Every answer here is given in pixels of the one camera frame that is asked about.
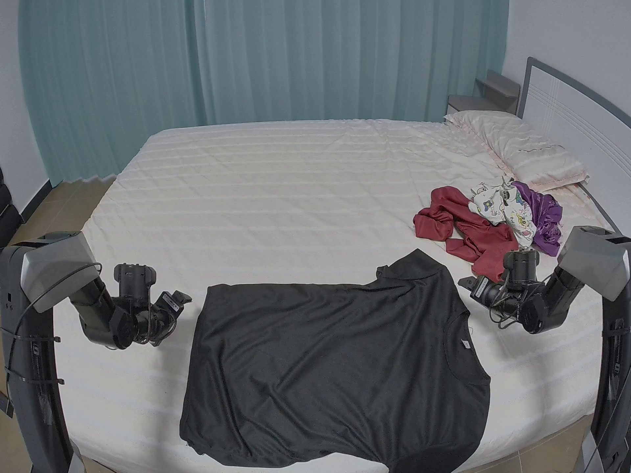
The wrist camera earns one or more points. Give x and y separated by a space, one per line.
509 269
149 281

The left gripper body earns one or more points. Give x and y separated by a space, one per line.
172 302

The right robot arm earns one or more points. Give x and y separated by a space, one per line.
591 259

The cream pillow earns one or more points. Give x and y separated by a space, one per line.
517 146

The black T-shirt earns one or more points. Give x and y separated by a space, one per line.
320 362

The black chest of drawers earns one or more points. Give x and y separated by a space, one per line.
10 205

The purple garment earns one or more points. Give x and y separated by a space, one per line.
542 215

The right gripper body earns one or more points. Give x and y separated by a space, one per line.
480 293

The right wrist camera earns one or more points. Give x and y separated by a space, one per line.
509 269

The white printed garment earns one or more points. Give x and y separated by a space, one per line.
493 205

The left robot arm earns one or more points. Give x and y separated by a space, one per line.
54 264

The blue-green curtain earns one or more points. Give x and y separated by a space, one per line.
345 42
108 67

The red garment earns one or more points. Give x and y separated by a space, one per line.
483 239

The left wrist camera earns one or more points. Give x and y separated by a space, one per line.
149 281

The grey bedside table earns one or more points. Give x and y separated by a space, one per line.
473 102

